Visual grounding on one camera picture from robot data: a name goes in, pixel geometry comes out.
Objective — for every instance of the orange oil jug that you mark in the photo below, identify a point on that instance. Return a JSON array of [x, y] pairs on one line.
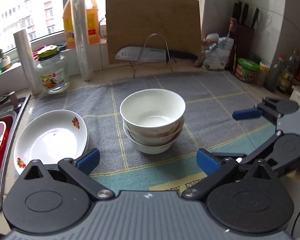
[[92, 22]]

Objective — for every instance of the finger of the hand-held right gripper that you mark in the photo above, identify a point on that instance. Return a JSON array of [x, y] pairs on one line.
[[255, 156], [245, 114]]

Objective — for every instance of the colourful plastic containers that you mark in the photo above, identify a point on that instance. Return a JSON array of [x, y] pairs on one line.
[[38, 52]]

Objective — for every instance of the glass jar with yellow label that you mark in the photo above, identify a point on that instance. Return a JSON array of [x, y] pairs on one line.
[[52, 75]]

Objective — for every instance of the white floral bowl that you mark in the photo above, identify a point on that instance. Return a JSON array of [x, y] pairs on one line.
[[152, 148], [152, 110], [152, 136]]

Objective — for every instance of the white plastic box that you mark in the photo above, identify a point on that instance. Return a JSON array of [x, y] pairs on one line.
[[297, 93]]

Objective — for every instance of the yellow label seasoning bottle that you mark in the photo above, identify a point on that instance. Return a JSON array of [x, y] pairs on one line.
[[287, 77]]

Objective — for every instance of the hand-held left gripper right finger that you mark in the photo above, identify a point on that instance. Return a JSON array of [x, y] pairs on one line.
[[207, 162]]

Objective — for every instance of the steel sink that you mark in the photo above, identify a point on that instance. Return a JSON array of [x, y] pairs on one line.
[[20, 110]]

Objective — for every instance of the yellow lid jar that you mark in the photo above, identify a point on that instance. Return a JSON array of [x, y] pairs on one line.
[[262, 73]]

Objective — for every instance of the short plastic wrap roll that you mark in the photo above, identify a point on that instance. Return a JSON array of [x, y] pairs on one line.
[[27, 62]]

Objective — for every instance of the green lid jar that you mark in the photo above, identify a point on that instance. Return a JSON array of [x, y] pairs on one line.
[[246, 71]]

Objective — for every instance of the red basin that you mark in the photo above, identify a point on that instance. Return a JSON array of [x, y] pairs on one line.
[[5, 152]]

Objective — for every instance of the knife block with knives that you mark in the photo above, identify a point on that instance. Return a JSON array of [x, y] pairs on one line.
[[245, 35]]

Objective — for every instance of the steel sink stub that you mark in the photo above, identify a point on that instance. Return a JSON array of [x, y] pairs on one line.
[[13, 98]]

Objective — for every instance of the tall plastic wrap roll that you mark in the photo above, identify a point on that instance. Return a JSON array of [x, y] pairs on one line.
[[81, 40]]

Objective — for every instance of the grey checked dish mat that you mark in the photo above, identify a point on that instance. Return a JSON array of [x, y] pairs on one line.
[[210, 87]]

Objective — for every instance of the dark sauce bottle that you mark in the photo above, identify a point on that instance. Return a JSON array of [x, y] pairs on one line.
[[233, 50]]

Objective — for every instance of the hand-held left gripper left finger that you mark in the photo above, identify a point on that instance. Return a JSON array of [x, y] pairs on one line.
[[88, 161]]

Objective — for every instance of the small potted plant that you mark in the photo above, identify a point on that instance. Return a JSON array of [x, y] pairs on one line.
[[5, 61]]

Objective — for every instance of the wooden cutting board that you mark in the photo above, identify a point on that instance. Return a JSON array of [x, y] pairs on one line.
[[152, 17]]

